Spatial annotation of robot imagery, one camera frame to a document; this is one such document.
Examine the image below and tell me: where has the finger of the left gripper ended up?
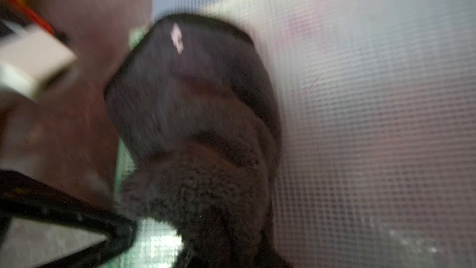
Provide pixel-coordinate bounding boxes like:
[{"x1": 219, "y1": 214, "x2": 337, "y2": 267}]
[
  {"x1": 1, "y1": 170, "x2": 137, "y2": 246},
  {"x1": 39, "y1": 237, "x2": 134, "y2": 268}
]

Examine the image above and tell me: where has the green mesh document bag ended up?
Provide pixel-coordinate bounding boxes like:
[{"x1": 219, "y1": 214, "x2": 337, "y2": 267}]
[{"x1": 107, "y1": 0, "x2": 476, "y2": 268}]

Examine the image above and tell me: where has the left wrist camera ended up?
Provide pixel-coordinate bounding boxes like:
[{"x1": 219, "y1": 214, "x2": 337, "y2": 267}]
[{"x1": 1, "y1": 19, "x2": 79, "y2": 107}]

